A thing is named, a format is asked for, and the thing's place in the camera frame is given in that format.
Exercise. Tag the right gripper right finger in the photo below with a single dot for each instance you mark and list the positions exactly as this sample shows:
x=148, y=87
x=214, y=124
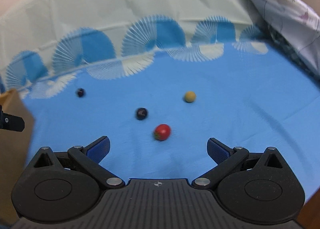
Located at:
x=226, y=158

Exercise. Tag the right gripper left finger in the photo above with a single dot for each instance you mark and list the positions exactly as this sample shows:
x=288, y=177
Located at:
x=88, y=158

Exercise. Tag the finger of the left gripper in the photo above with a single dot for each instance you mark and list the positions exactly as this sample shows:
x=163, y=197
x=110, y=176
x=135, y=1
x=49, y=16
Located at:
x=11, y=122

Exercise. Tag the red cherry tomato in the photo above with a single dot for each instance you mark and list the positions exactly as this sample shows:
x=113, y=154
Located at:
x=162, y=132

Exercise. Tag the small tan round fruit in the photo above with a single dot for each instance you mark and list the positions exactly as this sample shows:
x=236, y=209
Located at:
x=189, y=96

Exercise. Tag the brown cardboard box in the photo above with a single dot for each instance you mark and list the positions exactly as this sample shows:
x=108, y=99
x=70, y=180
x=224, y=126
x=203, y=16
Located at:
x=14, y=149

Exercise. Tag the dark cherry with stem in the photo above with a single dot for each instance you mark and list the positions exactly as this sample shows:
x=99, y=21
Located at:
x=80, y=92

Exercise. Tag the dark blueberry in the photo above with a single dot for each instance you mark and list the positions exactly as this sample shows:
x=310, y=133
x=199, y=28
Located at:
x=141, y=113

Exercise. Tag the blue fan-pattern sheet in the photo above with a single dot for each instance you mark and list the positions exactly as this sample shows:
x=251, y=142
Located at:
x=128, y=54

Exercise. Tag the grey floral blanket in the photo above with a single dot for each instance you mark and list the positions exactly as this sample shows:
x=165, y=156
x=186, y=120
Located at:
x=294, y=28

